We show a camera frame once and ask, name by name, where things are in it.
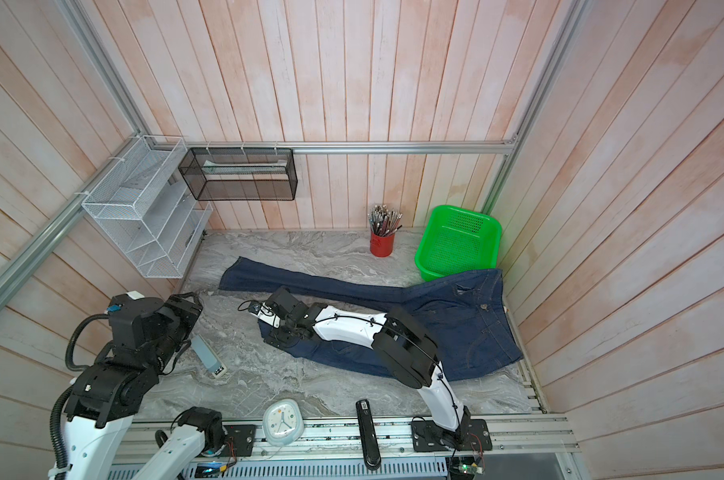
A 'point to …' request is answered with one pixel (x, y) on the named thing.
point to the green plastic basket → (455, 241)
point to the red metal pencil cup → (382, 246)
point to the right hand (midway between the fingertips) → (277, 320)
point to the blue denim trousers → (465, 315)
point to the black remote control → (368, 435)
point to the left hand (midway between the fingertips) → (198, 303)
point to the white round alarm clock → (283, 422)
